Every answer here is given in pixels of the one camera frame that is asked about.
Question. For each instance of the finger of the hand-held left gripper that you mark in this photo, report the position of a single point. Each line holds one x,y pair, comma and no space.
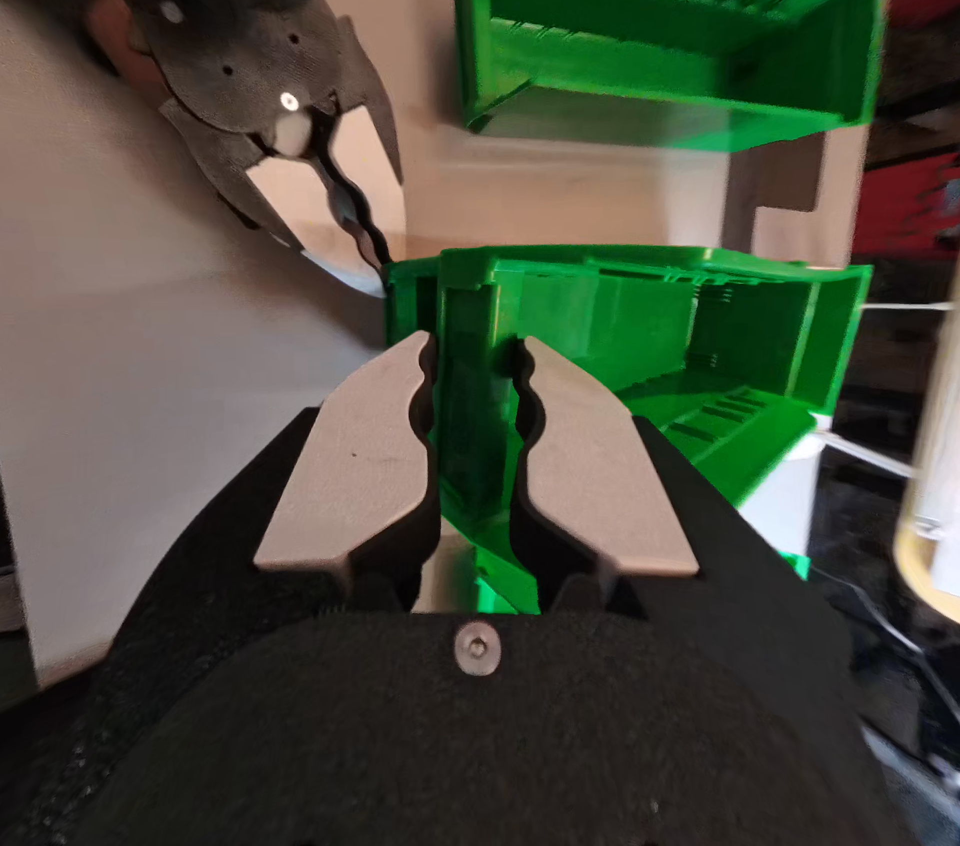
300,209
367,171

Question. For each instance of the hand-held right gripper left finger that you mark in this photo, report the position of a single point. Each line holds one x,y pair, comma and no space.
352,471

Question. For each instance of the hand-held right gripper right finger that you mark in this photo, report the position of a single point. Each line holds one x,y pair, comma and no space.
600,479

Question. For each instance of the person's left hand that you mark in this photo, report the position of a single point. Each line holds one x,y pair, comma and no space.
116,33

